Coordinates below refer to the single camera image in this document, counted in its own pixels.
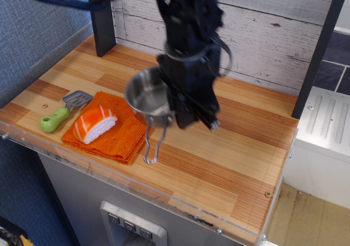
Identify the green handled grey toy spatula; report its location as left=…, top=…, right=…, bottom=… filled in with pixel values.
left=39, top=90, right=93, bottom=133

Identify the dark grey left post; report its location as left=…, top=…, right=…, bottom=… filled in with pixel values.
left=89, top=0, right=116, bottom=57

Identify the dark grey right post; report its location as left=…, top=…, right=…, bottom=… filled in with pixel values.
left=291, top=0, right=345, bottom=119

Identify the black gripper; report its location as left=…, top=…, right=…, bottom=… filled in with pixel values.
left=157, top=45, right=220, bottom=131

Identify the silver ice dispenser panel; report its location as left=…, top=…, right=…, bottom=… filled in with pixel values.
left=100, top=201, right=168, bottom=245

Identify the white toy sink unit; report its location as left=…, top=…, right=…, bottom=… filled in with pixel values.
left=283, top=87, right=349, bottom=208

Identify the toy salmon sushi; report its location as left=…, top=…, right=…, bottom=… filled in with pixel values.
left=72, top=106, right=118, bottom=144

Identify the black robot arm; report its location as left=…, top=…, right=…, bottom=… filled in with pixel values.
left=156, top=0, right=224, bottom=131

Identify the orange folded towel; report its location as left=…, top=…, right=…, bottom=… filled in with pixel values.
left=61, top=91, right=146, bottom=165

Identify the dark grey post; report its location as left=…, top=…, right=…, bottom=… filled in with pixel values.
left=89, top=0, right=116, bottom=57
left=291, top=0, right=345, bottom=119

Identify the stainless steel pot with handle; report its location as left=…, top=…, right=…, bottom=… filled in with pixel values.
left=124, top=66, right=174, bottom=165

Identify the clear acrylic table edge guard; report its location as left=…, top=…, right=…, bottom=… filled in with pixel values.
left=1, top=116, right=298, bottom=245

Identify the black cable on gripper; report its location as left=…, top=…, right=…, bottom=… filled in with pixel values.
left=212, top=37, right=234, bottom=77

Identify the yellow black object at corner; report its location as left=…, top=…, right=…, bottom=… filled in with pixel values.
left=1, top=227, right=34, bottom=246

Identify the silver toy fridge cabinet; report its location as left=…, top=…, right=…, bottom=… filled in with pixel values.
left=39, top=155, right=237, bottom=245

